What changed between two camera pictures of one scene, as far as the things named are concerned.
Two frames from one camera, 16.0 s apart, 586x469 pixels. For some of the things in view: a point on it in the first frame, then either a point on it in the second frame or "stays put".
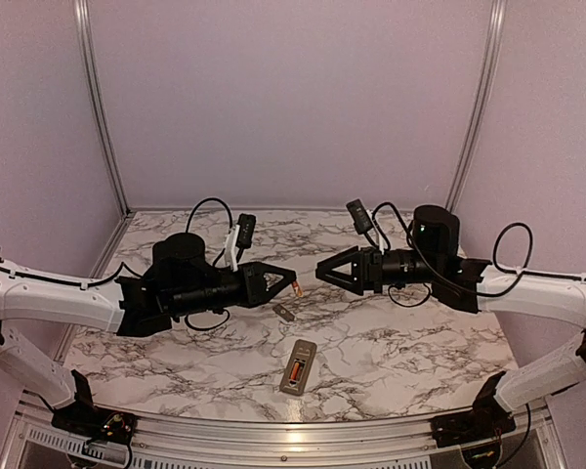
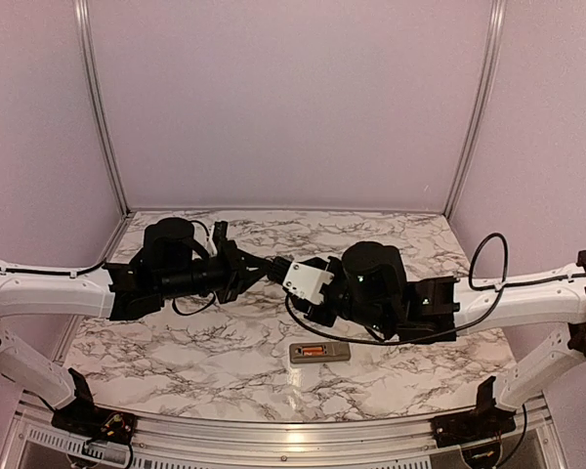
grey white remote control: x=298 y=367 → x=319 y=352
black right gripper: x=370 y=260 → x=311 y=313
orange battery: x=294 y=371 → x=313 y=352
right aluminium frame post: x=478 y=104 stays put
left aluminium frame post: x=96 y=98 stays put
